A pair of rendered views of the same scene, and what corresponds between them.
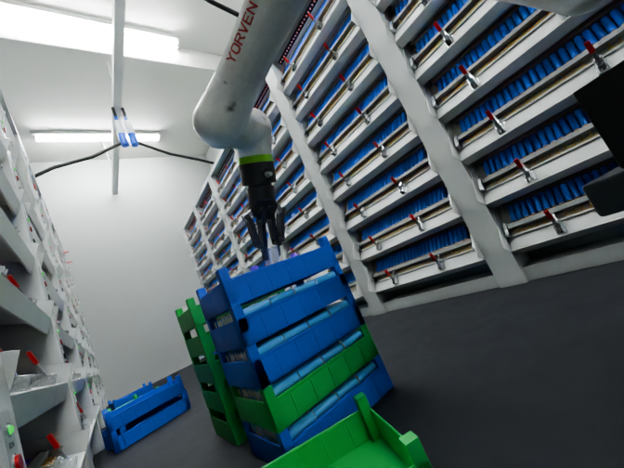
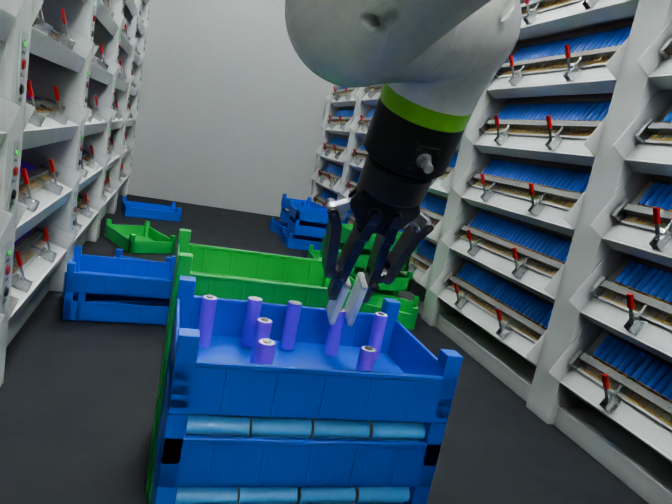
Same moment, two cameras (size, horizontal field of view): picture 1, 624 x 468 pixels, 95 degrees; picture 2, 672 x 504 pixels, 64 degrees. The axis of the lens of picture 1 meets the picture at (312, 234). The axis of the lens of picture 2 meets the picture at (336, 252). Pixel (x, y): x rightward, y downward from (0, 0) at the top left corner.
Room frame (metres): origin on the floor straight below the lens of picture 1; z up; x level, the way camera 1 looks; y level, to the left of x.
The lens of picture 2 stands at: (0.16, -0.09, 0.60)
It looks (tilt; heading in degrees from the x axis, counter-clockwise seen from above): 11 degrees down; 22
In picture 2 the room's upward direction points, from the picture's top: 11 degrees clockwise
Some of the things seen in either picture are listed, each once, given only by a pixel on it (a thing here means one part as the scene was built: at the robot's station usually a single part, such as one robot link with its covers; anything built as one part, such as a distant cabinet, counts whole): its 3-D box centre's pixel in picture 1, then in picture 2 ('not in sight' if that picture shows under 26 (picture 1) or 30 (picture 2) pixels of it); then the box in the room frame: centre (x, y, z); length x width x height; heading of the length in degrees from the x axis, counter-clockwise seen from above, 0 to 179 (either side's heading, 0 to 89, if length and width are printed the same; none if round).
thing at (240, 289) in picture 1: (267, 277); (304, 344); (0.73, 0.15, 0.36); 0.30 x 0.20 x 0.08; 129
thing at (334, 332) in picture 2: not in sight; (335, 331); (0.81, 0.14, 0.36); 0.02 x 0.02 x 0.06
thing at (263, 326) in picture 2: not in sight; (260, 344); (0.69, 0.19, 0.36); 0.02 x 0.02 x 0.06
